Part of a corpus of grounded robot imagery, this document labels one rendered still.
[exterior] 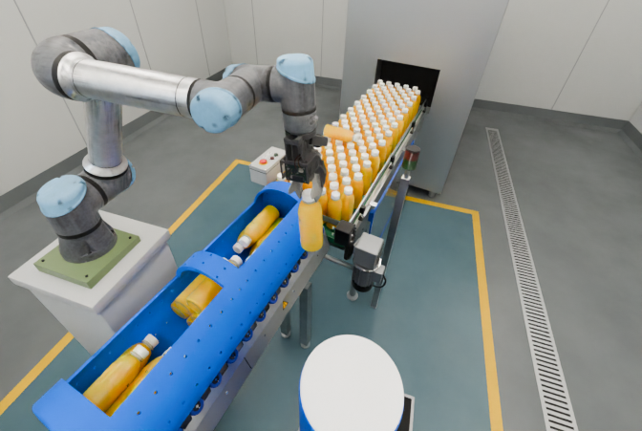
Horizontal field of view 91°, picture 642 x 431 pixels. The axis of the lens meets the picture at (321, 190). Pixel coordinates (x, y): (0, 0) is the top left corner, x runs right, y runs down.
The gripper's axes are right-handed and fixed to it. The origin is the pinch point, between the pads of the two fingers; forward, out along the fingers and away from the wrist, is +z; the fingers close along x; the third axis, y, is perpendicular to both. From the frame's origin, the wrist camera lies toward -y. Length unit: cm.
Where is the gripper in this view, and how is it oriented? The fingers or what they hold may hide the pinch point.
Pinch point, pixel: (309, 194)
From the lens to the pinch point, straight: 84.6
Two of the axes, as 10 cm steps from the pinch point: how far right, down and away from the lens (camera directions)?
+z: 0.3, 8.2, 5.8
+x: 9.3, 1.9, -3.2
